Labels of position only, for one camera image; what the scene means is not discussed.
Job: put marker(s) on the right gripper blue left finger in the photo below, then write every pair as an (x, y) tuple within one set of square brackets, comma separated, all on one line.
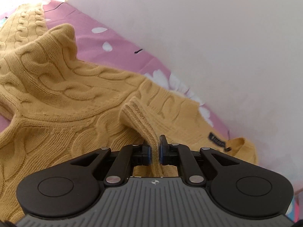
[(124, 161)]

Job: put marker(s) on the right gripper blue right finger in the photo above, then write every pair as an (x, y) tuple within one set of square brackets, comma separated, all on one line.
[(183, 159)]

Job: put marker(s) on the yellow cable-knit cardigan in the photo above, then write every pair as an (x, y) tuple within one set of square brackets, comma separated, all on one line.
[(60, 107)]

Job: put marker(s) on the pink floral bed sheet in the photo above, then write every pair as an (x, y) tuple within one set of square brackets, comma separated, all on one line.
[(99, 44)]

